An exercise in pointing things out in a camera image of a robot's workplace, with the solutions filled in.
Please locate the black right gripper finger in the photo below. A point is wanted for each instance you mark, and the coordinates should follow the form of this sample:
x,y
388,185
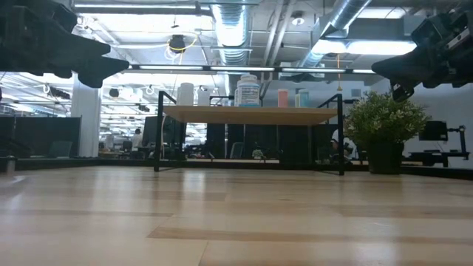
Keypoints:
x,y
410,68
401,92

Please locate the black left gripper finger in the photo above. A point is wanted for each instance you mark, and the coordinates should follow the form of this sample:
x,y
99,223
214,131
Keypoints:
x,y
85,48
103,68

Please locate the small blue vial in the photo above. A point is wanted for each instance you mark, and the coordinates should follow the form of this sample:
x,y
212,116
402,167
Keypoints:
x,y
304,98

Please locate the small pale yellow vial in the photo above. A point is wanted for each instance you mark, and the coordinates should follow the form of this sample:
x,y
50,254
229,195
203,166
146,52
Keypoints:
x,y
296,100

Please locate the small pink vial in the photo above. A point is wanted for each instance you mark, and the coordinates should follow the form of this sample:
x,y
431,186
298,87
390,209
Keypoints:
x,y
283,98

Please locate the bushy green potted plant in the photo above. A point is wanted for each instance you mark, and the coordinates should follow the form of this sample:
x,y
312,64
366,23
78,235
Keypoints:
x,y
386,122

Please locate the white building column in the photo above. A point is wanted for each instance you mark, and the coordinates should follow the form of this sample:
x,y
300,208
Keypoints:
x,y
85,111

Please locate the black computer monitor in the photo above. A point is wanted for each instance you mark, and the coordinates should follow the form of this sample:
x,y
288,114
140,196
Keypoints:
x,y
433,130

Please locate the dark background monitors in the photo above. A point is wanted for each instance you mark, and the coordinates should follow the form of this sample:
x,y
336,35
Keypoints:
x,y
149,129

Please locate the person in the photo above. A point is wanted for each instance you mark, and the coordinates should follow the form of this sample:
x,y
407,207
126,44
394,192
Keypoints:
x,y
137,139
343,146

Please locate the dark office partition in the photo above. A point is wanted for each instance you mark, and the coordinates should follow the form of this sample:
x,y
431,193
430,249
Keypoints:
x,y
37,134

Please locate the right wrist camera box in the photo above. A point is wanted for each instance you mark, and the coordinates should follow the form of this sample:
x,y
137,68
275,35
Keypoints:
x,y
428,31

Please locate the wooden desk with black frame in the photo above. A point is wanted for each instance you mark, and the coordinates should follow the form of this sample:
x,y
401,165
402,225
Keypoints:
x,y
436,155

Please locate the overhead camera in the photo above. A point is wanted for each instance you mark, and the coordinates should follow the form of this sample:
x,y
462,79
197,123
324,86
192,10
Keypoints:
x,y
177,43

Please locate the slanted silver ventilation duct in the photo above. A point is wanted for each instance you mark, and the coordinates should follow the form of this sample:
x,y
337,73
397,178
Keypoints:
x,y
343,14

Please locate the round silver ventilation duct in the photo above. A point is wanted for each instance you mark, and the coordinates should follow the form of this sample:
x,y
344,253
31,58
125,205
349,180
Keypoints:
x,y
231,29

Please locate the wooden shelf with black frame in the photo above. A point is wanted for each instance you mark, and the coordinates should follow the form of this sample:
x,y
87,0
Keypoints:
x,y
251,115

